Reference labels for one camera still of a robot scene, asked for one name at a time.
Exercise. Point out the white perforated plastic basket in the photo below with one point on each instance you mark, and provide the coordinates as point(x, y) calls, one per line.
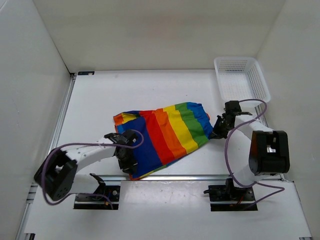
point(241, 78)

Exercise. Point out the rainbow striped shorts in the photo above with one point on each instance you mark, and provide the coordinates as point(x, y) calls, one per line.
point(170, 133)

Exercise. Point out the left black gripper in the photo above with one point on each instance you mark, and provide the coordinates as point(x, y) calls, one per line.
point(126, 167)

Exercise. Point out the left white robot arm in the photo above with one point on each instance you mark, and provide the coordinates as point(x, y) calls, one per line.
point(58, 176)

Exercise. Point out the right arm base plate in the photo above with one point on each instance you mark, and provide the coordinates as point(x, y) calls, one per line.
point(229, 198)

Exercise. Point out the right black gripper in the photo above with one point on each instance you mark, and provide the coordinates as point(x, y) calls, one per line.
point(215, 130)

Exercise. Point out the aluminium front rail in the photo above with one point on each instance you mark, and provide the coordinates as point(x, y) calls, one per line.
point(116, 178)

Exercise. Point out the small black corner label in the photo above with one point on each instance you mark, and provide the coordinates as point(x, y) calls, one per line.
point(86, 73)

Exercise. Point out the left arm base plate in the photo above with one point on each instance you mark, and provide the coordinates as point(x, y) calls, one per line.
point(108, 199)

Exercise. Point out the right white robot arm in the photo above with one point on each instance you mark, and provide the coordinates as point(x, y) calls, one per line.
point(269, 148)

